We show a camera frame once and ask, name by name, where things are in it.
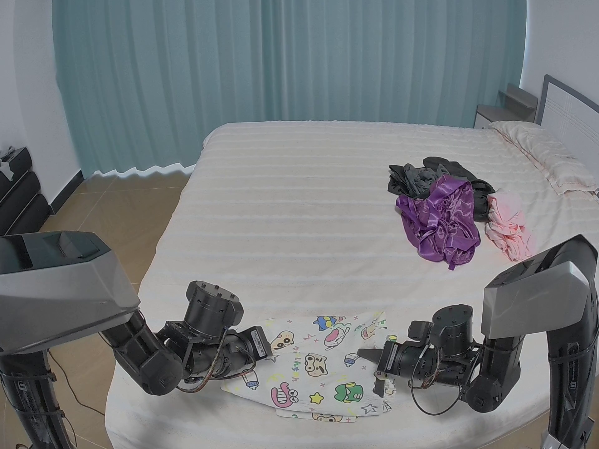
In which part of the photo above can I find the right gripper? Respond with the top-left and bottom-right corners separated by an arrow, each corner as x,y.
357,340 -> 415,379

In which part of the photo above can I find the white printed pyjama top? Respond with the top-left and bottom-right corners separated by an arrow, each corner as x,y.
221,311 -> 397,425

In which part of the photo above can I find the bed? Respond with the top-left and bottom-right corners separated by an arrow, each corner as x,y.
104,74 -> 599,449

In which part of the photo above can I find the pile of clothes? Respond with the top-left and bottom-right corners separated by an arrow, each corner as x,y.
0,145 -> 17,181

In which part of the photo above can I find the purple satin garment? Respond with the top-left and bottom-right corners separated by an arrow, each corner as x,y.
395,176 -> 482,271

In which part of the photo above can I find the black garment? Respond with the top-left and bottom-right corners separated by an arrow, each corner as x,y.
387,156 -> 497,223

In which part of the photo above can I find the pink garment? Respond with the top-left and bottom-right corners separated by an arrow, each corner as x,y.
485,192 -> 534,262

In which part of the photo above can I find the cream pillow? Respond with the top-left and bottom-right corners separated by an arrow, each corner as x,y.
489,121 -> 599,197

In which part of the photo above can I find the grey bedside table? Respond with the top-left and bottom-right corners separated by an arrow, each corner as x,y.
475,83 -> 539,129

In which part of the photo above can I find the blue-green curtain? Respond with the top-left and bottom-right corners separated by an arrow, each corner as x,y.
52,0 -> 532,176

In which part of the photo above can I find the black chest of drawers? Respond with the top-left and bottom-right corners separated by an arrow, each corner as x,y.
0,147 -> 50,236

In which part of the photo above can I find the black cable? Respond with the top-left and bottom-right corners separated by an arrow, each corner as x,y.
410,381 -> 465,416
47,357 -> 106,414

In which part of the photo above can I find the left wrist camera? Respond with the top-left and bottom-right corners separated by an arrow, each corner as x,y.
250,326 -> 274,360

